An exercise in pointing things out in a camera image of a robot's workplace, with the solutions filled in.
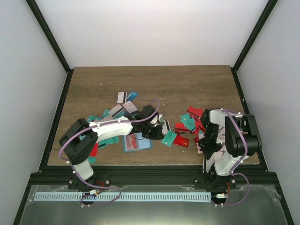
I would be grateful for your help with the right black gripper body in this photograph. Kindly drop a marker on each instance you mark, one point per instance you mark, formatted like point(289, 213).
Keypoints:
point(208, 142)

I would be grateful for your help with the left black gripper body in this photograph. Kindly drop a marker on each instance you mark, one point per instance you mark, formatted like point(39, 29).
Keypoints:
point(149, 133)

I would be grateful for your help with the blue leather card holder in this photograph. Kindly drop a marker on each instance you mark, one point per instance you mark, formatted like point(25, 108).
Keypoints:
point(143, 143)

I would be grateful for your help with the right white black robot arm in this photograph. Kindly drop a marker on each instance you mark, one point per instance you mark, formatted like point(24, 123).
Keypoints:
point(229, 139)

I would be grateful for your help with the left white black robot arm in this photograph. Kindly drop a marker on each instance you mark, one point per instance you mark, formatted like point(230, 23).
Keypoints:
point(77, 143)

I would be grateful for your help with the teal VIP card centre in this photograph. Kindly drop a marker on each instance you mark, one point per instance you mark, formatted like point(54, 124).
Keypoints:
point(169, 138)

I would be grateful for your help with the teal vip card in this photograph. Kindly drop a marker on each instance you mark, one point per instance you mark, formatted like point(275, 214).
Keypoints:
point(104, 143)
point(169, 138)

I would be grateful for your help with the white floral card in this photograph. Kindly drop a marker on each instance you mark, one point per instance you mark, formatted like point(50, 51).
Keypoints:
point(130, 107)

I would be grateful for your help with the red gold VIP card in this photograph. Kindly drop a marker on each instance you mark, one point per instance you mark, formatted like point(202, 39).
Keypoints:
point(181, 141)

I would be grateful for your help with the blue card top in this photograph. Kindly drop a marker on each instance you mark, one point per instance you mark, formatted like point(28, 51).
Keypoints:
point(131, 96)

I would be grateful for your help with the white card with black stripe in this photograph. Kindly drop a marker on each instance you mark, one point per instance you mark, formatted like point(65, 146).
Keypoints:
point(122, 96)

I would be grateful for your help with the teal VIP card left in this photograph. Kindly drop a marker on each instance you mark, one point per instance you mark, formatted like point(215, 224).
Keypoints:
point(104, 143)

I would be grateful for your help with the red card front left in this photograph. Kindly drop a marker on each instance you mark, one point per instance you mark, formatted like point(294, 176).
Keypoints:
point(94, 150)

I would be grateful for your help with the teal card front left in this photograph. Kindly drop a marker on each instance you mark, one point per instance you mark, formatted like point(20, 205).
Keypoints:
point(92, 160)

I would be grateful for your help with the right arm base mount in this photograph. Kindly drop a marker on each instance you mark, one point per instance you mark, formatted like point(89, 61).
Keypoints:
point(213, 182)

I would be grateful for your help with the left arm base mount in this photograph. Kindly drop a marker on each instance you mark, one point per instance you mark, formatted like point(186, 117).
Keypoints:
point(91, 183)

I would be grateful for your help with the light blue slotted cable duct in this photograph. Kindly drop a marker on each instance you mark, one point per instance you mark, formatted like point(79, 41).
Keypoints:
point(126, 197)

